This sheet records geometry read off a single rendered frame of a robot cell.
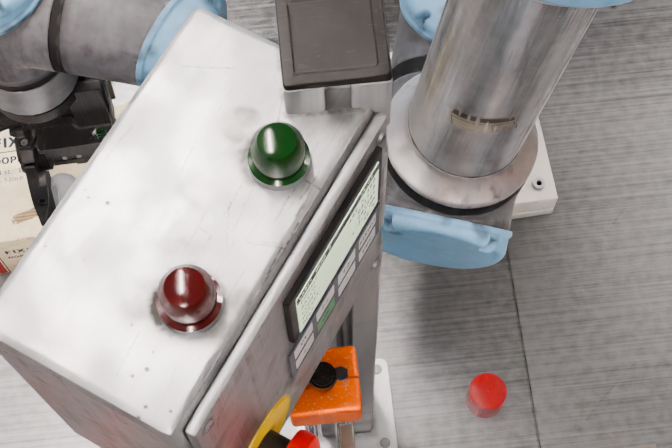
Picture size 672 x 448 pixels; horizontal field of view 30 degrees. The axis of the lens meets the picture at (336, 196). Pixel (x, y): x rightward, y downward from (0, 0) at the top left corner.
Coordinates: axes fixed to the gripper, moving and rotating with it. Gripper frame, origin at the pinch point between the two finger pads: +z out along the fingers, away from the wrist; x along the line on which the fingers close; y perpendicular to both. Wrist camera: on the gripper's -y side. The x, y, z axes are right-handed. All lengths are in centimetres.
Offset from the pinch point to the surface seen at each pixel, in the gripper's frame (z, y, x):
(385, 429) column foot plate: 4.5, 26.8, -26.4
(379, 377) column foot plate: 4.5, 27.1, -21.6
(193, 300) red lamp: -62, 15, -35
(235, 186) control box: -59, 17, -29
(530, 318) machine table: 4.5, 41.8, -18.1
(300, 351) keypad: -49, 19, -33
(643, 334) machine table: 4, 52, -21
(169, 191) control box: -59, 14, -29
